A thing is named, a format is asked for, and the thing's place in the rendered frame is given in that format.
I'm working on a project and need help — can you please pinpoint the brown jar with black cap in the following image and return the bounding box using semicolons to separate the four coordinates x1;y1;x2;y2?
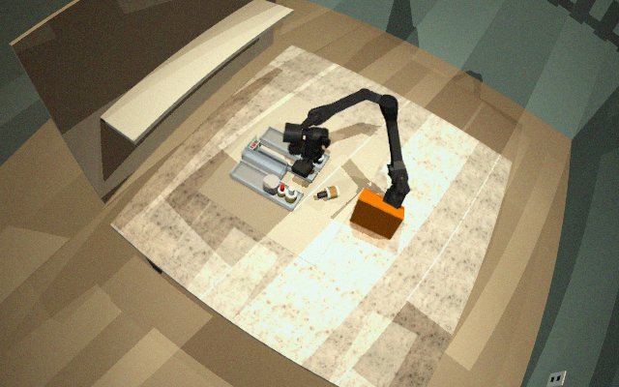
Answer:
317;186;339;199

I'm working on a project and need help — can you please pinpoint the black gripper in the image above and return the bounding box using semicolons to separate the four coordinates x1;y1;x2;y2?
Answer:
291;138;331;178

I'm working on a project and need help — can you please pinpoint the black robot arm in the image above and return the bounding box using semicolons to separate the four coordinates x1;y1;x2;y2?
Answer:
282;88;410;209

